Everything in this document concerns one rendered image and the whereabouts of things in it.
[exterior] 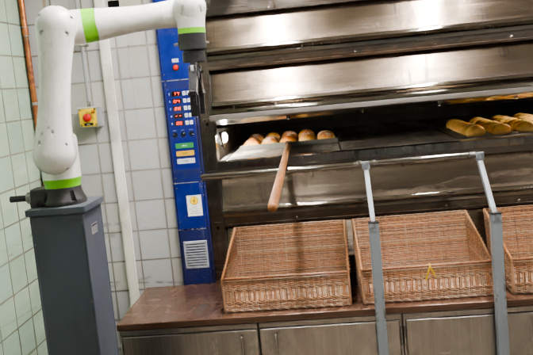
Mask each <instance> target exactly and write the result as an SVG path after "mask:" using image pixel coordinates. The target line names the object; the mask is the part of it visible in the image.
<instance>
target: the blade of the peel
mask: <svg viewBox="0 0 533 355"><path fill-rule="evenodd" d="M338 142H339V140H338V137H336V136H335V138H329V139H317V138H316V139H311V140H302V141H293V142H292V147H296V146H305V145H315V144H324V143H338ZM279 147H285V142H284V143H267V144H257V145H248V146H244V145H242V146H240V151H251V150H260V149H270V148H279Z"/></svg>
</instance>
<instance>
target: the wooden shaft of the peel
mask: <svg viewBox="0 0 533 355"><path fill-rule="evenodd" d="M290 148H291V144H290V143H287V144H286V146H285V149H284V151H283V155H282V160H281V162H280V165H279V168H278V173H277V176H276V178H275V182H274V186H273V189H272V192H271V195H270V199H269V203H268V205H267V209H268V211H269V212H276V211H277V209H278V202H279V199H280V195H281V191H282V184H283V181H284V177H285V172H286V166H287V162H288V158H289V154H290Z"/></svg>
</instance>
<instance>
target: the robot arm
mask: <svg viewBox="0 0 533 355"><path fill-rule="evenodd" d="M205 13H206V4H205V0H167V1H163V2H156V3H151V4H146V5H140V6H125V7H106V8H89V9H77V10H67V9H65V8H63V7H62V6H47V7H45V8H43V9H42V10H41V11H40V12H39V13H38V14H37V16H36V20H35V30H36V43H37V53H38V67H39V97H38V111H37V121H36V134H35V139H34V145H33V161H34V163H35V165H36V167H37V168H38V169H39V170H41V174H42V180H43V183H44V187H37V188H35V189H31V190H30V192H29V193H26V195H24V196H14V197H10V203H14V202H24V201H26V202H27V204H30V207H31V208H37V207H41V206H43V207H46V208H57V207H65V206H70V205H75V204H81V203H83V202H86V201H87V196H86V194H85V193H84V192H83V190H82V185H81V178H82V174H81V167H80V161H79V149H78V143H77V138H76V135H75V134H74V133H73V132H72V123H71V68H72V58H73V50H74V46H77V45H81V44H89V43H93V42H97V41H100V40H107V39H110V38H114V37H117V36H123V35H126V34H130V33H135V32H143V31H148V30H154V29H172V28H178V43H176V44H174V46H178V48H179V50H180V51H184V52H183V53H182V60H183V62H184V63H190V65H189V66H188V68H189V70H188V71H189V93H187V94H188V96H190V108H191V116H200V115H201V114H202V113H205V95H204V94H205V90H204V86H203V81H202V75H201V66H199V63H203V62H205V51H203V49H206V48H207V43H209V42H208V41H206V34H205Z"/></svg>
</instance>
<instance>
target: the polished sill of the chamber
mask: <svg viewBox="0 0 533 355"><path fill-rule="evenodd" d="M523 144H533V134H530V135H521V136H502V137H493V138H484V139H465V140H456V141H446V142H437V143H419V144H409V145H400V146H390V147H372V148H363V149H353V150H344V151H325V152H316V153H307V154H297V155H289V158H288V162H287V164H296V163H306V162H324V161H333V160H343V159H353V158H371V157H381V156H390V155H409V154H419V153H428V152H438V151H456V150H465V149H475V148H485V147H503V146H513V145H523ZM281 160H282V155H279V156H270V157H260V158H242V159H233V160H223V161H219V162H218V170H229V169H239V168H248V167H258V166H276V165H280V162H281Z"/></svg>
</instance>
